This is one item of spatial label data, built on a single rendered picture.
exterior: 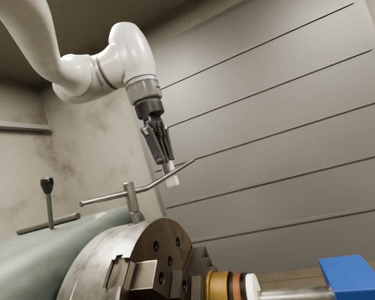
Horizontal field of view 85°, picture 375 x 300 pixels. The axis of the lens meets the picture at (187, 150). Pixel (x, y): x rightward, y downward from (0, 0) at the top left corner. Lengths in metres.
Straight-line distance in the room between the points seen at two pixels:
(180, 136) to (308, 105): 1.33
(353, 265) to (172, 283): 0.27
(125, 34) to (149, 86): 0.14
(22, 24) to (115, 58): 0.27
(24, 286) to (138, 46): 0.52
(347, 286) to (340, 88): 2.13
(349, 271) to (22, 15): 0.54
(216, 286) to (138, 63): 0.50
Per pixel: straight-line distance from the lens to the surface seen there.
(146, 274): 0.36
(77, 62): 0.60
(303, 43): 2.46
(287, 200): 2.32
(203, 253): 0.53
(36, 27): 0.37
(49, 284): 0.47
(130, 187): 0.45
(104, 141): 2.95
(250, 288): 0.40
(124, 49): 0.58
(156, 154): 0.52
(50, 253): 0.49
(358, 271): 0.41
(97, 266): 0.40
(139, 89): 0.55
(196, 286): 0.40
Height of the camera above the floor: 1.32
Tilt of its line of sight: 4 degrees up
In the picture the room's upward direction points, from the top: 17 degrees counter-clockwise
